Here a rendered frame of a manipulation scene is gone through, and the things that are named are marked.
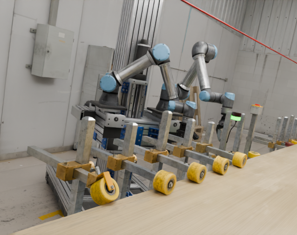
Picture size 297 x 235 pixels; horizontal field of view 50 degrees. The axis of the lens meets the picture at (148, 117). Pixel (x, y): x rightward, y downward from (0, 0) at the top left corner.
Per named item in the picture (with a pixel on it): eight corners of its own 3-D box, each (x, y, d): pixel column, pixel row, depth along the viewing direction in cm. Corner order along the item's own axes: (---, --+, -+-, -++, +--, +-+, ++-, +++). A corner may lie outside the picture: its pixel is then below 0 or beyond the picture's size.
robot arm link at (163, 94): (156, 97, 265) (159, 80, 264) (168, 98, 274) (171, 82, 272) (166, 99, 257) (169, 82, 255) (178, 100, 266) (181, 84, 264)
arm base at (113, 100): (95, 101, 246) (98, 88, 245) (114, 103, 253) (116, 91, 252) (102, 104, 233) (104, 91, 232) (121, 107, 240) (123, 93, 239)
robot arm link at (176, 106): (166, 109, 236) (181, 112, 236) (167, 111, 225) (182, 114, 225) (169, 99, 235) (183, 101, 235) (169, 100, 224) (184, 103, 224)
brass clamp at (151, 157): (142, 160, 152) (144, 149, 152) (159, 156, 163) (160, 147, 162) (152, 164, 149) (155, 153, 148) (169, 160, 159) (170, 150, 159)
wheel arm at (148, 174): (74, 148, 148) (76, 140, 148) (80, 147, 151) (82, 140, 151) (162, 186, 119) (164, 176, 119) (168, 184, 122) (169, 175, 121)
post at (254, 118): (239, 167, 261) (251, 113, 255) (241, 167, 265) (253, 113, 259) (244, 169, 258) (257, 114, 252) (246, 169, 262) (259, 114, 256)
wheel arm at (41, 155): (26, 153, 128) (27, 146, 128) (33, 152, 131) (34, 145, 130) (87, 184, 107) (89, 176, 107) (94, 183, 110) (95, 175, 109)
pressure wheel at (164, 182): (166, 181, 127) (154, 194, 122) (163, 165, 123) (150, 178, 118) (178, 186, 123) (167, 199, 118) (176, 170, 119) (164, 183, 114)
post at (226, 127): (212, 178, 220) (226, 110, 214) (214, 177, 223) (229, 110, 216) (217, 180, 218) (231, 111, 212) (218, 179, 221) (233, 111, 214)
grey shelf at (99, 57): (72, 149, 476) (88, 44, 455) (111, 144, 552) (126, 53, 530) (94, 158, 453) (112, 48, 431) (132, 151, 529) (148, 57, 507)
